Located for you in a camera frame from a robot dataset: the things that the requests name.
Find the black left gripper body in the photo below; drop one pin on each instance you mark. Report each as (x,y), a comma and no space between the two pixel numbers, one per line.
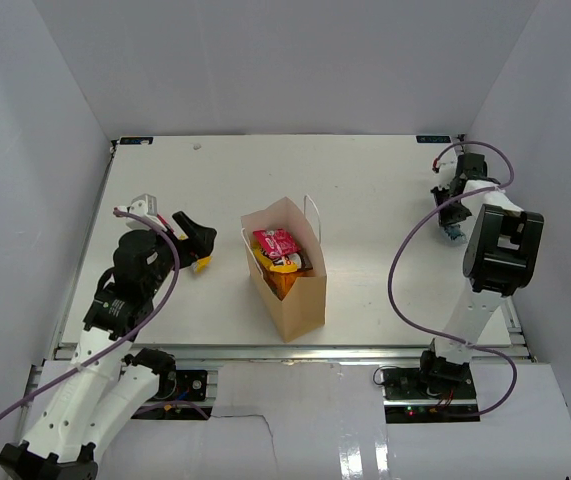
(185,250)

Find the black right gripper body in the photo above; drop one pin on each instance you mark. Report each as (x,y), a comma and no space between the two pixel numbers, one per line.
(459,214)

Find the small blue silver packet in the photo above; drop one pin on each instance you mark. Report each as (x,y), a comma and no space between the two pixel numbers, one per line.
(454,234)

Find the pink candy packet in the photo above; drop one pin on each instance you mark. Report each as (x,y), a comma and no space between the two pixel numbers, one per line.
(276,243)

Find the orange yellow snack multipack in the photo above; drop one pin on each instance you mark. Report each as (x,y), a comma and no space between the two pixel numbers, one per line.
(281,284)

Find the dark brown M&M's packet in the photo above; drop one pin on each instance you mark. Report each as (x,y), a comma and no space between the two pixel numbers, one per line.
(301,259)

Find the yellow M&M's packet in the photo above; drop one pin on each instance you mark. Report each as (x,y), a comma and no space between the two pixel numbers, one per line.
(280,265)

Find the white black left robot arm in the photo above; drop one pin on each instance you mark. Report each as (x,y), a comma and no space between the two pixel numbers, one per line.
(105,384)

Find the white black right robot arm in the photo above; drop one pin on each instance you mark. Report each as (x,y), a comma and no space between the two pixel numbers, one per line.
(502,245)

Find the brown paper bag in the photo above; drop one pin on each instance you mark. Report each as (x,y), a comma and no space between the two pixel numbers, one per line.
(304,308)

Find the small yellow snack packet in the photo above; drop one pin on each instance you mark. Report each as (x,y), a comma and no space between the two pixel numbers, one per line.
(193,254)

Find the blue label left corner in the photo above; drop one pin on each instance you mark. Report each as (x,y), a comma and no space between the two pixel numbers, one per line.
(137,140)

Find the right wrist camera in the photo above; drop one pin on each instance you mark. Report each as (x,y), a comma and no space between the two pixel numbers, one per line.
(442,165)

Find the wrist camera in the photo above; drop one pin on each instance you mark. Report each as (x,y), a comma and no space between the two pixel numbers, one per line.
(144,206)
(442,165)

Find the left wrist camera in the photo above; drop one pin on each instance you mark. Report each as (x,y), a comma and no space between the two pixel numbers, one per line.
(144,206)

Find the aluminium front rail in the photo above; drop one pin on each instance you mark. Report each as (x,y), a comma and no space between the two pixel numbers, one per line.
(292,353)

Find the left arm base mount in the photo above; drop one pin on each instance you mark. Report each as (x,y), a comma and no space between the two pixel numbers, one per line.
(189,385)

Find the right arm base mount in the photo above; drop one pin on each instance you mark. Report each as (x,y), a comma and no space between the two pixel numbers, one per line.
(408,399)

